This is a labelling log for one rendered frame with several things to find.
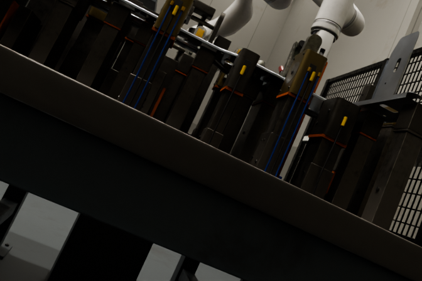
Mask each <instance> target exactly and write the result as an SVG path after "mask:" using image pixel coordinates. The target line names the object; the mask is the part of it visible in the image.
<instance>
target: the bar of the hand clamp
mask: <svg viewBox="0 0 422 281"><path fill-rule="evenodd" d="M304 43H305V41H303V40H301V41H299V42H297V41H296V42H295V43H294V44H293V47H292V49H291V51H290V54H289V57H288V59H287V61H286V64H285V66H284V69H283V72H282V74H281V76H282V77H286V76H287V74H288V72H289V69H290V67H291V64H292V62H293V58H294V57H295V56H296V55H297V54H299V53H300V51H301V49H302V47H303V45H304Z"/></svg>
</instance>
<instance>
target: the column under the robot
mask: <svg viewBox="0 0 422 281"><path fill-rule="evenodd" d="M152 246H153V243H151V242H150V241H147V240H144V239H142V238H140V237H137V236H134V235H132V234H130V233H127V232H125V231H122V230H120V229H117V228H114V227H113V226H110V225H107V224H105V223H103V222H100V221H97V220H95V219H93V218H90V217H88V216H85V215H83V214H80V213H78V215H77V217H76V220H75V222H74V224H73V226H72V228H71V230H70V232H69V234H68V236H67V238H66V240H65V242H64V244H63V246H62V248H61V250H60V252H59V254H58V256H57V258H56V260H55V263H54V264H53V266H52V268H51V270H50V272H48V275H47V276H46V279H45V281H136V280H137V277H138V275H139V273H140V271H141V269H142V267H143V265H144V262H145V260H146V258H147V256H148V254H149V251H150V249H151V247H152Z"/></svg>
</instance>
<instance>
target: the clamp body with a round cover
mask: <svg viewBox="0 0 422 281"><path fill-rule="evenodd" d="M105 1H106V0H105ZM106 16H107V13H105V12H103V11H101V10H100V9H97V8H95V7H93V6H91V8H90V10H89V11H88V14H87V15H86V18H87V20H86V22H85V24H84V27H83V28H82V30H81V32H80V34H79V36H78V38H77V40H76V41H75V43H74V45H73V47H72V48H70V49H69V51H68V53H67V55H66V57H65V59H64V61H63V63H62V65H61V66H60V68H59V70H58V72H59V73H61V74H63V75H66V76H68V77H70V78H72V79H74V80H76V78H77V76H78V74H79V72H80V70H81V68H82V66H83V64H84V62H85V61H86V59H87V57H88V55H89V53H90V51H91V49H92V47H93V45H94V43H95V41H96V39H97V37H98V35H99V33H100V31H101V29H102V27H103V25H104V20H105V18H106Z"/></svg>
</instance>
